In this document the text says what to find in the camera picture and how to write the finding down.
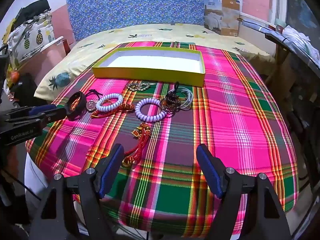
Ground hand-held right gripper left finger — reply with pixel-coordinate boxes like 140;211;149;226
29;144;125;240

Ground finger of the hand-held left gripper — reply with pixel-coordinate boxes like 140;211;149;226
0;104;57;117
5;110;72;130

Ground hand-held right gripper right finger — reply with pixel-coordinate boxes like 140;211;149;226
196;144;292;240

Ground black wristband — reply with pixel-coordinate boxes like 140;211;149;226
65;91;87;120

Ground red cord tassel bracelet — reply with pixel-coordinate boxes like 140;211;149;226
122;123;152;167

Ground black hair tie round charm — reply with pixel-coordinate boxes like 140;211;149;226
84;90;103;112

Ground purple spiral hair tie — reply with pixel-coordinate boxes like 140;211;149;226
134;98;166;123
96;94;124;112

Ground white elastic hair bands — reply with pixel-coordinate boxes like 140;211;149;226
172;86;194;110

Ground dark beaded bracelet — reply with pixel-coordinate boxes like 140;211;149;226
160;81;181;116

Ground yellow shallow box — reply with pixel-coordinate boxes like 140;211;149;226
92;47;205;87

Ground pink green plaid cloth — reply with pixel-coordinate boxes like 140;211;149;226
26;41;299;235

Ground white pineapple print pillow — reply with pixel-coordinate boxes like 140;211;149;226
7;11;54;63

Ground rhinestone hair clip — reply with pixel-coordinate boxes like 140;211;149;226
126;81;155;92

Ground black bag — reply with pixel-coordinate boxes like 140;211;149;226
15;0;52;22

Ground yellow pineapple bed sheet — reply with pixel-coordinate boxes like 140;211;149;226
34;23;275;98

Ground blue floral headboard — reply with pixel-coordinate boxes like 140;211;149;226
64;0;220;42

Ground blue striped cloth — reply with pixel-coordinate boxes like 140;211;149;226
242;20;320;68

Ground cardboard bedding package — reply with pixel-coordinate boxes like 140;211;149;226
203;0;243;37

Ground white crumpled cloth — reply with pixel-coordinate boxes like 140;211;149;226
284;26;312;44

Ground red cord knot bracelet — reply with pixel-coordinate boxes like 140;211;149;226
90;100;135;119

